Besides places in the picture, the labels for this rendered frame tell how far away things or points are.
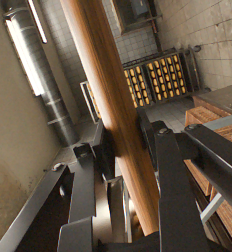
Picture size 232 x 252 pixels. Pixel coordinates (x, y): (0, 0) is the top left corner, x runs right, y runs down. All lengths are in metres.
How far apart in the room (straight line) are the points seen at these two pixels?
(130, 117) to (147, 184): 0.06
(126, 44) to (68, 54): 1.51
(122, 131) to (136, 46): 5.02
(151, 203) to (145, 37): 5.08
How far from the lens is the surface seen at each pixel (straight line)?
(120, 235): 1.45
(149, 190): 0.19
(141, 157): 0.17
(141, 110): 0.18
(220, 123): 1.18
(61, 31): 5.37
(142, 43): 5.18
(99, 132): 0.16
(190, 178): 1.75
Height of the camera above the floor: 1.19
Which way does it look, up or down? 6 degrees up
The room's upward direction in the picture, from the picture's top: 107 degrees counter-clockwise
